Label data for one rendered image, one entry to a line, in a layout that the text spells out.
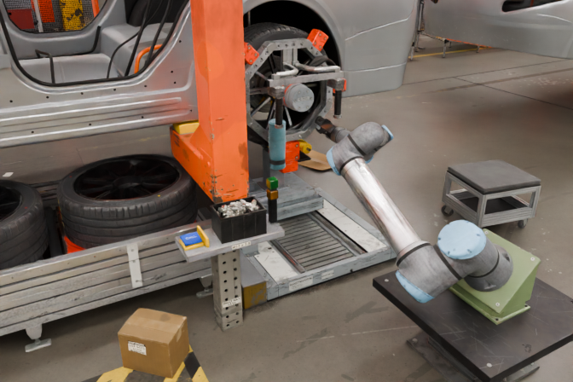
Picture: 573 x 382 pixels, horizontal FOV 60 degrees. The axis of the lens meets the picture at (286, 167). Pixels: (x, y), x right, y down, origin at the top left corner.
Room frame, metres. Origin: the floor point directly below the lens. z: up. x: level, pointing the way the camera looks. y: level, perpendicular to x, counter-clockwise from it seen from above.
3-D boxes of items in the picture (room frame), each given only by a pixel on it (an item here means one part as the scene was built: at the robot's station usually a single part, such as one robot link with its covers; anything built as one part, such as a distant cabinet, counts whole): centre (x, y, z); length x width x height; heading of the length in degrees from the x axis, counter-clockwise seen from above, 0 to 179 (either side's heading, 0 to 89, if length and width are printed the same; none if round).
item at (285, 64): (2.44, 0.03, 1.03); 0.19 x 0.18 x 0.11; 28
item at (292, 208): (2.74, 0.08, 0.13); 0.50 x 0.36 x 0.10; 118
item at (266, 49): (2.59, 0.00, 0.85); 0.54 x 0.07 x 0.54; 118
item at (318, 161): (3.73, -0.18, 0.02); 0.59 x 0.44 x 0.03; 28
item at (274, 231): (1.81, 0.23, 0.44); 0.43 x 0.17 x 0.03; 118
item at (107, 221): (2.25, 0.79, 0.39); 0.66 x 0.66 x 0.24
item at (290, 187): (2.74, 0.08, 0.32); 0.40 x 0.30 x 0.28; 118
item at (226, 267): (1.79, 0.26, 0.21); 0.10 x 0.10 x 0.42; 28
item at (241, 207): (1.82, 0.20, 0.51); 0.20 x 0.14 x 0.13; 115
